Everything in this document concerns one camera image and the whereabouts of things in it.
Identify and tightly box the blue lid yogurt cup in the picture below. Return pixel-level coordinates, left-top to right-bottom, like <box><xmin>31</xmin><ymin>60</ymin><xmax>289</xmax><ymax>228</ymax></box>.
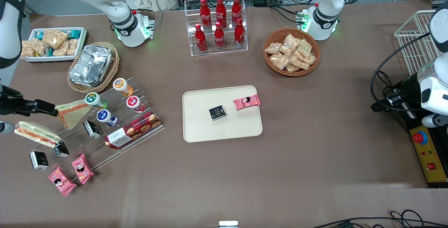
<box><xmin>96</xmin><ymin>109</ymin><xmax>118</xmax><ymax>127</ymax></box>

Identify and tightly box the red lid yogurt cup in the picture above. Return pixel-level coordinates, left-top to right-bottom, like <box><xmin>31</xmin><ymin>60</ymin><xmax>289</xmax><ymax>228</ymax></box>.
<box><xmin>126</xmin><ymin>95</ymin><xmax>146</xmax><ymax>113</ymax></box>

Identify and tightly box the green lid yogurt cup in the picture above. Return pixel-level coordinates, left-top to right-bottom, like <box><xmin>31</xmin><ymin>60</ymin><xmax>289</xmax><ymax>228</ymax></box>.
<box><xmin>85</xmin><ymin>92</ymin><xmax>108</xmax><ymax>111</ymax></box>

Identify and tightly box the clear acrylic bottle rack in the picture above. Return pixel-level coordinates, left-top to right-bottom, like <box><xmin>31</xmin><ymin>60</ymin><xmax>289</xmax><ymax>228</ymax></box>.
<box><xmin>184</xmin><ymin>0</ymin><xmax>249</xmax><ymax>57</ymax></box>

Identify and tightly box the white wire basket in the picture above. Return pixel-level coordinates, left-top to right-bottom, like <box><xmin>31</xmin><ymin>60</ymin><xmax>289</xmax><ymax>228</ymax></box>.
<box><xmin>393</xmin><ymin>10</ymin><xmax>442</xmax><ymax>76</ymax></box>

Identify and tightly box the black floor cable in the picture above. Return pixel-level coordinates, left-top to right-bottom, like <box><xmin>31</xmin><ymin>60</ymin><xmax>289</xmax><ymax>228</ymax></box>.
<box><xmin>311</xmin><ymin>209</ymin><xmax>448</xmax><ymax>228</ymax></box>

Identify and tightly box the yellow emergency stop box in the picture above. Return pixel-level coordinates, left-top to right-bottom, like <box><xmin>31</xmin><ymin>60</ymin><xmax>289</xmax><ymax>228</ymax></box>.
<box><xmin>408</xmin><ymin>124</ymin><xmax>448</xmax><ymax>188</ymax></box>

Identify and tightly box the red cola bottle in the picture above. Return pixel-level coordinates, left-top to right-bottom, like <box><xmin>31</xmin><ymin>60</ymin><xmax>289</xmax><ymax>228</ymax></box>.
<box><xmin>231</xmin><ymin>0</ymin><xmax>243</xmax><ymax>26</ymax></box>
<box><xmin>214</xmin><ymin>22</ymin><xmax>225</xmax><ymax>50</ymax></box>
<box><xmin>234</xmin><ymin>19</ymin><xmax>246</xmax><ymax>48</ymax></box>
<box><xmin>216</xmin><ymin>0</ymin><xmax>227</xmax><ymax>28</ymax></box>
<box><xmin>199</xmin><ymin>0</ymin><xmax>212</xmax><ymax>30</ymax></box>
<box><xmin>195</xmin><ymin>24</ymin><xmax>207</xmax><ymax>53</ymax></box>

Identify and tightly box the aluminium foil container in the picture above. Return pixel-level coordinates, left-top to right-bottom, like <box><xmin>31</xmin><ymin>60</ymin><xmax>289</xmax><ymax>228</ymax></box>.
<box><xmin>69</xmin><ymin>44</ymin><xmax>113</xmax><ymax>87</ymax></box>

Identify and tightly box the red emergency stop button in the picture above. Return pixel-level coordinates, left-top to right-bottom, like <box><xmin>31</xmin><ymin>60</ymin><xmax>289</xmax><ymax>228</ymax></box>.
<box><xmin>412</xmin><ymin>130</ymin><xmax>428</xmax><ymax>145</ymax></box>

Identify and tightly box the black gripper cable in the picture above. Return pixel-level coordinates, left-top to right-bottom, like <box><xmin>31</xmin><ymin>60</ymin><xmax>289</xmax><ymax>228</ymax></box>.
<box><xmin>370</xmin><ymin>31</ymin><xmax>432</xmax><ymax>114</ymax></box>

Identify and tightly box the red tartan cookie box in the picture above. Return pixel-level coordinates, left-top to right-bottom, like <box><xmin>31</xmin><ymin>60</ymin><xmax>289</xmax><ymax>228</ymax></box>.
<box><xmin>104</xmin><ymin>112</ymin><xmax>162</xmax><ymax>150</ymax></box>

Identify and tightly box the orange lid yogurt cup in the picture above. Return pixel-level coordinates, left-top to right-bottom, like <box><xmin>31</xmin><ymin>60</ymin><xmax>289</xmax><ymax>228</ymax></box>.
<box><xmin>113</xmin><ymin>78</ymin><xmax>134</xmax><ymax>98</ymax></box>

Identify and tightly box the clear acrylic stepped shelf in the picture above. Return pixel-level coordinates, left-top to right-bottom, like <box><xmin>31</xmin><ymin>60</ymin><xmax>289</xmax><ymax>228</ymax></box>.
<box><xmin>31</xmin><ymin>77</ymin><xmax>165</xmax><ymax>180</ymax></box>

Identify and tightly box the beige rectangular tray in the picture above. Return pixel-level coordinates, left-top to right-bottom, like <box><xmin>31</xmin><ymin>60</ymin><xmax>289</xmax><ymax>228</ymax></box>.
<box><xmin>182</xmin><ymin>85</ymin><xmax>264</xmax><ymax>143</ymax></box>

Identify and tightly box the oval light wicker basket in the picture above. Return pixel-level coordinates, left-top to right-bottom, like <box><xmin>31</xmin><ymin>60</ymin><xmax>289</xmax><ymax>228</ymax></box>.
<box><xmin>67</xmin><ymin>41</ymin><xmax>120</xmax><ymax>93</ymax></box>

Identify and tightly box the white rectangular bin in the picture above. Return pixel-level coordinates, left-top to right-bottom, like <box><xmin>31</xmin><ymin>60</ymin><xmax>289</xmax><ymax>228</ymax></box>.
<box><xmin>21</xmin><ymin>27</ymin><xmax>88</xmax><ymax>63</ymax></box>

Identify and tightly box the small black box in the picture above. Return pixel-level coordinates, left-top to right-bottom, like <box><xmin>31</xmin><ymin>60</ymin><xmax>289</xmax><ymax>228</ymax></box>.
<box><xmin>209</xmin><ymin>105</ymin><xmax>228</xmax><ymax>121</ymax></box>
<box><xmin>52</xmin><ymin>141</ymin><xmax>70</xmax><ymax>158</ymax></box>
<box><xmin>83</xmin><ymin>120</ymin><xmax>101</xmax><ymax>139</ymax></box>
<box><xmin>29</xmin><ymin>151</ymin><xmax>49</xmax><ymax>170</ymax></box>

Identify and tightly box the round brown wicker basket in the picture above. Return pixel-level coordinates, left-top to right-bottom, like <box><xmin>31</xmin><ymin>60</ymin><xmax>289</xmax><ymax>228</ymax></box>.
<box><xmin>263</xmin><ymin>28</ymin><xmax>320</xmax><ymax>77</ymax></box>

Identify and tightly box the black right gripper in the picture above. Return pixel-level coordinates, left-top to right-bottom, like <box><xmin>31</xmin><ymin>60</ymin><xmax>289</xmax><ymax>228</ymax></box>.
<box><xmin>0</xmin><ymin>84</ymin><xmax>59</xmax><ymax>117</ymax></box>

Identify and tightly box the pink snack packet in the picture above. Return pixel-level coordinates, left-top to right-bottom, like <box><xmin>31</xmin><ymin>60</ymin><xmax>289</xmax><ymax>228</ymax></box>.
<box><xmin>48</xmin><ymin>167</ymin><xmax>77</xmax><ymax>197</ymax></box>
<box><xmin>72</xmin><ymin>154</ymin><xmax>95</xmax><ymax>185</ymax></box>
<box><xmin>233</xmin><ymin>94</ymin><xmax>262</xmax><ymax>111</ymax></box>

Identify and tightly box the triangle sandwich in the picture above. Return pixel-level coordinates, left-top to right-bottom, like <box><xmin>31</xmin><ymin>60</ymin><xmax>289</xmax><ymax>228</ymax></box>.
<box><xmin>55</xmin><ymin>99</ymin><xmax>92</xmax><ymax>130</ymax></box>
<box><xmin>14</xmin><ymin>121</ymin><xmax>62</xmax><ymax>149</ymax></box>

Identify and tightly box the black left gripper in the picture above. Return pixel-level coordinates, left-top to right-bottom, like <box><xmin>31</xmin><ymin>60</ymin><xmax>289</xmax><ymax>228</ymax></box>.
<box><xmin>370</xmin><ymin>73</ymin><xmax>422</xmax><ymax>114</ymax></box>

